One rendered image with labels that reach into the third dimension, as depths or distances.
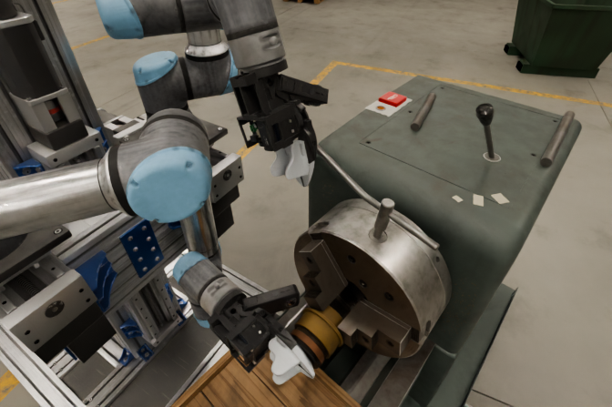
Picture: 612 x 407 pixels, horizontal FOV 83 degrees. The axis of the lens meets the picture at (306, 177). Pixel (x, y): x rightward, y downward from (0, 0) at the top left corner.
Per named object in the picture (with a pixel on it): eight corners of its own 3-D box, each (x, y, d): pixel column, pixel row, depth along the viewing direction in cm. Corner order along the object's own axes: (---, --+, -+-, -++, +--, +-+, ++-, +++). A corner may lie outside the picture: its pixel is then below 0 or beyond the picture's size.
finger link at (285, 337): (290, 359, 61) (258, 328, 65) (298, 351, 62) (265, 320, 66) (290, 347, 58) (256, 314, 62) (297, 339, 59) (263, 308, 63)
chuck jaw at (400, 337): (370, 285, 68) (427, 316, 61) (371, 300, 71) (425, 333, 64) (336, 324, 62) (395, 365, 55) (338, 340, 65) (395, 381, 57)
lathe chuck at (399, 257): (312, 265, 93) (326, 180, 72) (416, 348, 79) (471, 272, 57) (290, 287, 88) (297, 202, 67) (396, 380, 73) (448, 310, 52)
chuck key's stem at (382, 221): (382, 245, 64) (397, 202, 56) (375, 251, 63) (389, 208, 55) (373, 239, 65) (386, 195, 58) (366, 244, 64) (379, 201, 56)
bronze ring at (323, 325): (312, 289, 66) (280, 326, 61) (353, 319, 61) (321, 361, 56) (314, 311, 72) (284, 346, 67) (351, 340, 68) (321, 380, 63)
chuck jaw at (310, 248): (342, 272, 73) (316, 226, 71) (359, 274, 69) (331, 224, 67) (309, 309, 67) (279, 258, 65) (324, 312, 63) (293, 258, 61)
